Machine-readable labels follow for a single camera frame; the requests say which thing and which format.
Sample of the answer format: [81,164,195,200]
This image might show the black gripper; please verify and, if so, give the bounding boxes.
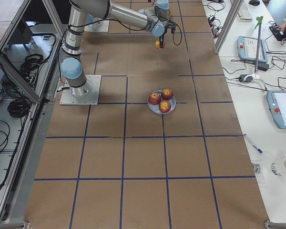
[158,20,177,49]

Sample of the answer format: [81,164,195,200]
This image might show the red yellow apple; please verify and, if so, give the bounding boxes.
[155,41,161,50]

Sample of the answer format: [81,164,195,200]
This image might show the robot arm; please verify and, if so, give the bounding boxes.
[60,0,177,104]
[85,14,109,32]

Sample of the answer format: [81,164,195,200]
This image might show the red apple on plate back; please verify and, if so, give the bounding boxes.
[161,88,174,100]

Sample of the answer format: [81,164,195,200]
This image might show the red apple on plate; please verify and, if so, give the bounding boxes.
[158,100,171,113]
[148,92,162,105]
[161,88,174,100]

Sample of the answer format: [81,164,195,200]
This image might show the red apple on plate left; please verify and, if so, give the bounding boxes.
[148,92,162,105]

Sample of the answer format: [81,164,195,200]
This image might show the red apple on plate front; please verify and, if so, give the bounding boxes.
[158,100,171,113]

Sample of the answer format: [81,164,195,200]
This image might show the light blue plate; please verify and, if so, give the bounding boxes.
[147,90,176,115]

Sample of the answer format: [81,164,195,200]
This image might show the teach pendant far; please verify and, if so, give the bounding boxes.
[237,36,268,63]

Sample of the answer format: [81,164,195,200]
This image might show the teach pendant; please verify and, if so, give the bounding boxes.
[266,91,286,129]
[237,36,268,63]

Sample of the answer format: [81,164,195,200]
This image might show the white keyboard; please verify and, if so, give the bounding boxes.
[238,0,253,22]

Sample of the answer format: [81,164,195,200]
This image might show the black computer mouse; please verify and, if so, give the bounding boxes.
[249,0,260,6]

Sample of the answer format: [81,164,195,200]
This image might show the reacher grabber stick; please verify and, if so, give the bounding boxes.
[252,16,264,80]

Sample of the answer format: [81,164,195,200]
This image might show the black power adapter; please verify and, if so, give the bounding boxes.
[257,62,269,72]

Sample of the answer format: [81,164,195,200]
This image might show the teach pendant near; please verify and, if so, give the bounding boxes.
[266,91,286,129]

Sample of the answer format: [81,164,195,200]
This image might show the blue white pen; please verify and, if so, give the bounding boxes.
[244,134,263,154]

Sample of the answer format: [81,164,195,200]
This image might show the white mug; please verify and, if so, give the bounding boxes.
[270,155,286,177]

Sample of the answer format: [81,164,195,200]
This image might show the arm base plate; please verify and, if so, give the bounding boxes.
[60,75,102,105]
[84,18,109,33]

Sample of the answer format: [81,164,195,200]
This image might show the aluminium frame post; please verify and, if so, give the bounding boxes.
[213,0,243,54]

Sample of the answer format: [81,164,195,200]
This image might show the coiled black cables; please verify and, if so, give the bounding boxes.
[20,53,50,77]

